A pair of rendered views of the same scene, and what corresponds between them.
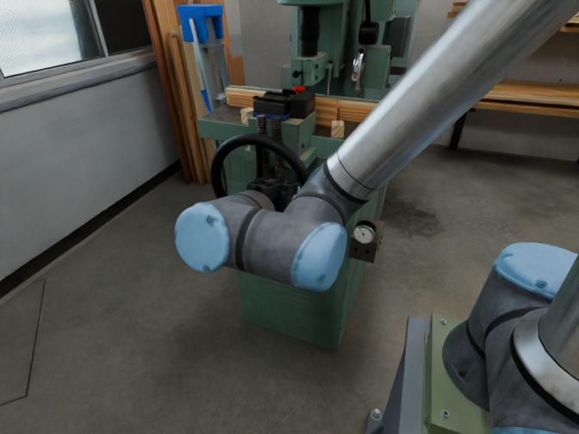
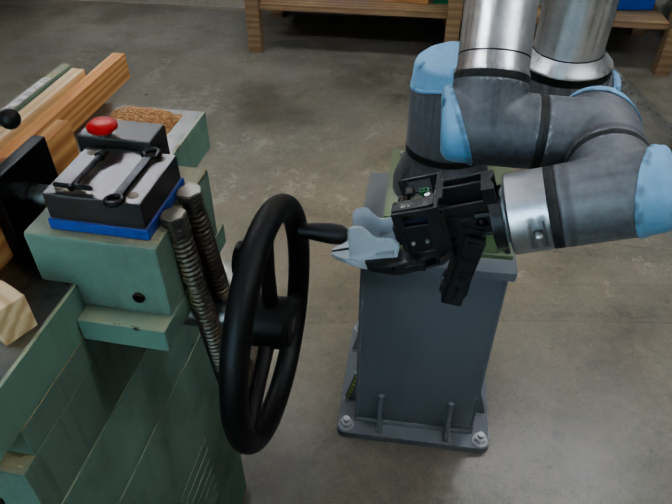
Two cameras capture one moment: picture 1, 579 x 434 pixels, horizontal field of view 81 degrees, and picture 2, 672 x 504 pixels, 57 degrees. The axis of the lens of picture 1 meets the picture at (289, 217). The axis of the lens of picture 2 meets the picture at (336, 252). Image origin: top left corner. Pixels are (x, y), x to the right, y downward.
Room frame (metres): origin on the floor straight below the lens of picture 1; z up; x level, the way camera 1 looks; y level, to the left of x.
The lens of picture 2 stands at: (0.78, 0.56, 1.32)
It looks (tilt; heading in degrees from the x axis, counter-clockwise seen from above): 40 degrees down; 258
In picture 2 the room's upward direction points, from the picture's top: straight up
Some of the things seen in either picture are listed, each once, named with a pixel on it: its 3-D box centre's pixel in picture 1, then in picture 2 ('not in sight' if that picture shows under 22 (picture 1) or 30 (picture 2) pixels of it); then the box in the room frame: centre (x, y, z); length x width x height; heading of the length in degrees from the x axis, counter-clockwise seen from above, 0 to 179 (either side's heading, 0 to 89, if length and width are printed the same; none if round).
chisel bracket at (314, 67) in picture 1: (310, 71); not in sight; (1.09, -0.06, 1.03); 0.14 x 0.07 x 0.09; 158
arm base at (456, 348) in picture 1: (503, 353); (443, 164); (0.38, -0.40, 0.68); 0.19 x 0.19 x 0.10
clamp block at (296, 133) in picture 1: (283, 130); (130, 232); (0.89, 0.02, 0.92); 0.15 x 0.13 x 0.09; 68
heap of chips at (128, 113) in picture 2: not in sight; (138, 117); (0.90, -0.25, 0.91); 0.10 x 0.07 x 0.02; 158
